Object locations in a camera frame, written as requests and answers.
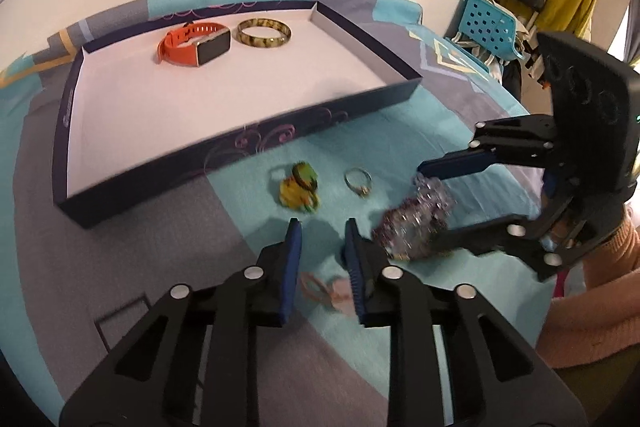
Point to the blue plastic chair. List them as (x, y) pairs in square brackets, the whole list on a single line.
[(485, 24)]

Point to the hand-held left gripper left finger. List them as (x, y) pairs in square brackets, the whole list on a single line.
[(292, 257)]

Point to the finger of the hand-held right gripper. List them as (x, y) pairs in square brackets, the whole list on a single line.
[(500, 237), (460, 164)]

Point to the pink hair clip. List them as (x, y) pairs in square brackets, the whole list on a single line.
[(342, 294)]

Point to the green brown bangle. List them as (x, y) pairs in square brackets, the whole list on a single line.
[(250, 42)]

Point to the person's right forearm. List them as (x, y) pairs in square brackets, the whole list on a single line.
[(600, 322)]

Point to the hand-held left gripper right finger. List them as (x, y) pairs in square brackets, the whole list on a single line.
[(354, 257)]

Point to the dark blue shallow box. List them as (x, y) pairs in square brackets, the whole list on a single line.
[(200, 107)]

